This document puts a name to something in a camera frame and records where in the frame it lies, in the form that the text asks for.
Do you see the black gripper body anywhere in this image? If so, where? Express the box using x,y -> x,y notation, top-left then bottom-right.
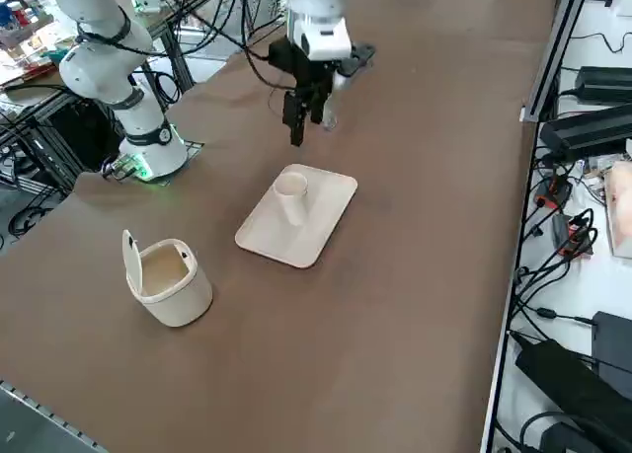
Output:
269,38 -> 342,97

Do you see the white disposable paper cup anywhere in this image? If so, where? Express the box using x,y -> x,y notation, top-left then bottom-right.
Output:
274,172 -> 311,198
274,172 -> 311,227

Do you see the white rectangular mat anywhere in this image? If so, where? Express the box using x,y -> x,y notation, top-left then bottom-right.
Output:
234,163 -> 358,269

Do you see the white mini bin with lid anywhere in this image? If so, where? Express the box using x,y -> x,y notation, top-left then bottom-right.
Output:
121,229 -> 214,329

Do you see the orange black plug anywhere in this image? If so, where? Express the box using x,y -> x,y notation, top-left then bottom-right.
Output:
536,174 -> 573,208
552,213 -> 596,260

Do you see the long black box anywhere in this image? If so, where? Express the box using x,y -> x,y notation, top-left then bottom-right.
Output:
539,104 -> 632,154

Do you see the black power adapter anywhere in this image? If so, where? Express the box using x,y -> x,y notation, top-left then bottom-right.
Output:
575,65 -> 632,98

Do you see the pink white packet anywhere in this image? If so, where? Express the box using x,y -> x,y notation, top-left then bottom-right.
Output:
604,160 -> 632,260

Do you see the black flat box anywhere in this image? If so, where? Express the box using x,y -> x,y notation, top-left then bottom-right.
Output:
590,310 -> 632,370

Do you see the grey metal ledge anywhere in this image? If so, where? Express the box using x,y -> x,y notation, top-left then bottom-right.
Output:
0,381 -> 108,453

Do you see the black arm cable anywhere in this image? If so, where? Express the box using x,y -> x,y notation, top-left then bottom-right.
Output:
236,28 -> 297,92

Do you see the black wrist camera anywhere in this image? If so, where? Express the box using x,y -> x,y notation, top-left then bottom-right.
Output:
339,41 -> 377,77

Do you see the aluminium table edge rail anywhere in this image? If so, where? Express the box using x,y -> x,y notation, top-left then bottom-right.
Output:
481,0 -> 593,453

